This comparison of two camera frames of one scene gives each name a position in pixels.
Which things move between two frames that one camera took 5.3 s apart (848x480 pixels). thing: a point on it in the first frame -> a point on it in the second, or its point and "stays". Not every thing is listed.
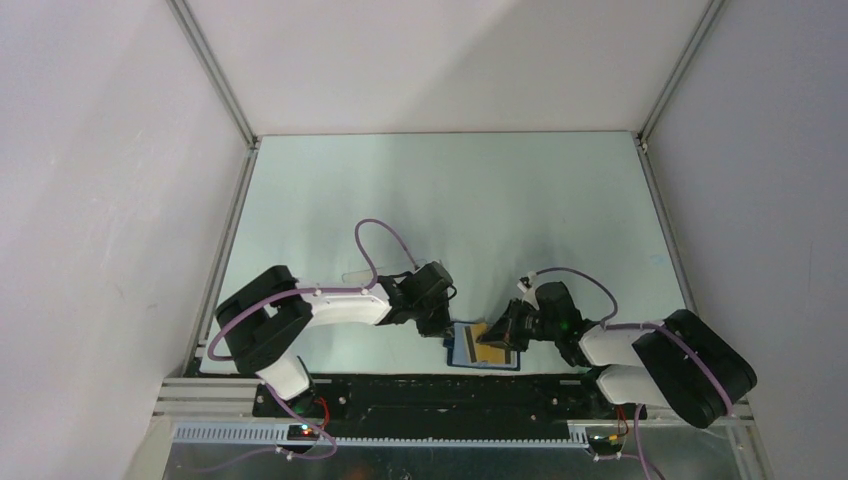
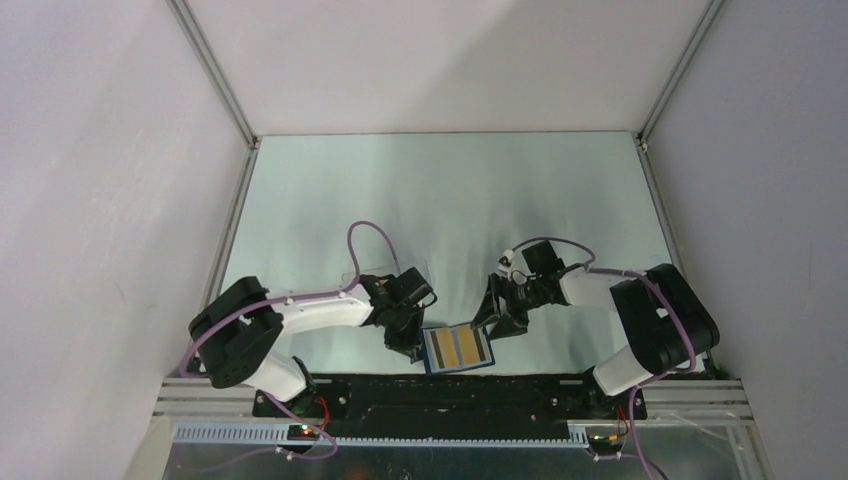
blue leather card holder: (458, 353) -> (431, 358)
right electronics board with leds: (605, 444) stays
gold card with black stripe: (493, 355) -> (472, 344)
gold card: (482, 351) -> (445, 348)
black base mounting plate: (449, 400) stays
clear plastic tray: (367, 276) stays
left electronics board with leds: (302, 432) stays
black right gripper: (505, 329) -> (512, 322)
